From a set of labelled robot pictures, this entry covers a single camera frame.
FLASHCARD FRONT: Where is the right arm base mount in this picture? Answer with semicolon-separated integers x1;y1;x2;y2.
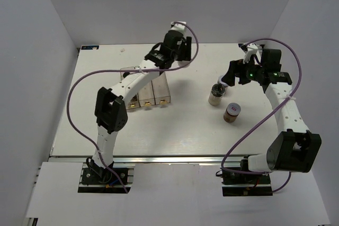
215;169;273;197

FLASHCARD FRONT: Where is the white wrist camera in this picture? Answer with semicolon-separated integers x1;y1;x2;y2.
170;21;186;35
241;43;260;65

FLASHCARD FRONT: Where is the red-label orange spice jar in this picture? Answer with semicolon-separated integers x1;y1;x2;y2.
217;75;229;90

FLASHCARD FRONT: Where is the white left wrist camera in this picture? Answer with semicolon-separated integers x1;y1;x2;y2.
170;21;186;35

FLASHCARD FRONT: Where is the aluminium table rail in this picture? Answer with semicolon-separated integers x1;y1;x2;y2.
47;154;255;168

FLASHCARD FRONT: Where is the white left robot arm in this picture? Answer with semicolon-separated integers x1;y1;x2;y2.
92;24;192;183

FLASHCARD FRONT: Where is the silver-lid brown spice jar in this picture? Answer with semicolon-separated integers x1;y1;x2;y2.
223;103;241;123

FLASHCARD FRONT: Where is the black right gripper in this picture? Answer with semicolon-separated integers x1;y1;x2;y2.
221;56;264;87

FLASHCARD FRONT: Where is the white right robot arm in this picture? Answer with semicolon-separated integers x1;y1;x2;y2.
222;43;322;183

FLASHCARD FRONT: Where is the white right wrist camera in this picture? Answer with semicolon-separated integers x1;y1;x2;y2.
241;43;260;65

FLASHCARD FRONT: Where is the black-nozzle white powder bottle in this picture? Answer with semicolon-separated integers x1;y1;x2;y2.
208;84;226;106

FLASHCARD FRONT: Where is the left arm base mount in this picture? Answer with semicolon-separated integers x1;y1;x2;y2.
77;166;133;194

